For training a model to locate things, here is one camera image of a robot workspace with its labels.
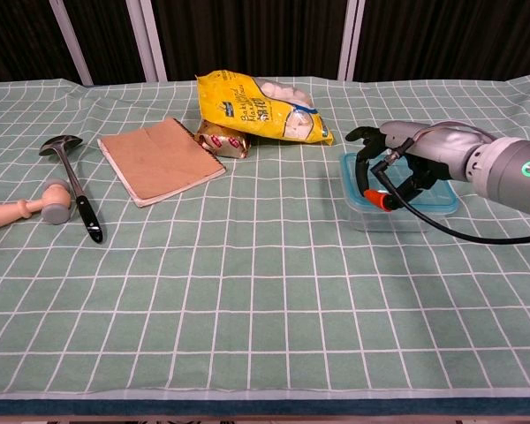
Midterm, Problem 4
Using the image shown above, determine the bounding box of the yellow marshmallow bag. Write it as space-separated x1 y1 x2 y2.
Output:
196 69 336 146

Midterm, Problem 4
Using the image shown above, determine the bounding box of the brown spiral notebook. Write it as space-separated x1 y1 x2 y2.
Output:
96 117 228 208

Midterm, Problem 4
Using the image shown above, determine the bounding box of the black cable on right hand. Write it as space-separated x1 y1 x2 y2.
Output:
368 149 530 243

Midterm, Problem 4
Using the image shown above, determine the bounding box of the wooden mallet with grey head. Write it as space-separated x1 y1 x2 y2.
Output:
0 178 74 231

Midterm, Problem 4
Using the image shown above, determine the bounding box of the slim white frame post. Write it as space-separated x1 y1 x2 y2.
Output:
48 0 94 87

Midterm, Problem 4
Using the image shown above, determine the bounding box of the clear plastic container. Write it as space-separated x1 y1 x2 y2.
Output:
346 201 430 234

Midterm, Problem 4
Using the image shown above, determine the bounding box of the wide white frame post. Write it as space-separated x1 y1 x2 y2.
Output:
125 0 168 83
337 0 366 81

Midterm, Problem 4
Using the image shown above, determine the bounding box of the gold foil snack packet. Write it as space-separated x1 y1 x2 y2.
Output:
193 118 252 159

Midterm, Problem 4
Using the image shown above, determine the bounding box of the black pleated curtain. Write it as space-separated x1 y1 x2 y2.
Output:
0 0 530 84

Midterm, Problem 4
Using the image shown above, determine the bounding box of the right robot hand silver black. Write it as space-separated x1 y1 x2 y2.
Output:
344 119 496 213

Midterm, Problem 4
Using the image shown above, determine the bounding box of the green checked tablecloth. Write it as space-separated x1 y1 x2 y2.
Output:
0 78 530 401

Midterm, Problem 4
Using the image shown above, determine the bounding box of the metal ladle with black handle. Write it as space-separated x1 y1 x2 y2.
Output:
38 134 104 244

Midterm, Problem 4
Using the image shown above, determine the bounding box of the blue transparent container lid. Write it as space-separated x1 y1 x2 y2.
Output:
338 150 460 217

